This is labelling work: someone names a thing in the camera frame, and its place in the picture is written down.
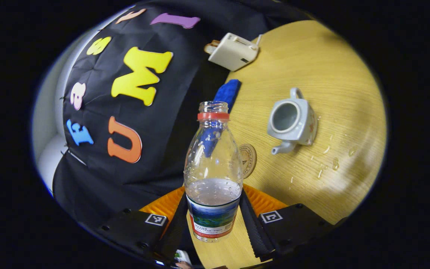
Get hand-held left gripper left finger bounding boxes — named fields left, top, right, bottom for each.
left=99, top=186, right=189, bottom=263

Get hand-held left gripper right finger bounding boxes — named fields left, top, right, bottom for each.
left=239, top=183, right=337, bottom=263

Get clear plastic water bottle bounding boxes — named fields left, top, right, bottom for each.
left=183, top=101, right=244, bottom=244

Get round brown coaster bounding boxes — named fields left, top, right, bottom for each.
left=239, top=143, right=258, bottom=179

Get white ceramic teacup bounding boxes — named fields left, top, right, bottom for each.
left=267, top=87, right=318, bottom=155

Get spilled water droplets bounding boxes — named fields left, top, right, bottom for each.
left=289, top=112, right=358, bottom=184

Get white side table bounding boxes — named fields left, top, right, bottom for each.
left=174, top=249, right=193, bottom=265

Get blue towel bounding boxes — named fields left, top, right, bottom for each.
left=199, top=78, right=242, bottom=158

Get white toaster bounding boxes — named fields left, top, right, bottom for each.
left=208, top=32, right=261, bottom=72

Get toasted bread slice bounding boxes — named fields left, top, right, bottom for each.
left=204, top=40, right=220, bottom=55

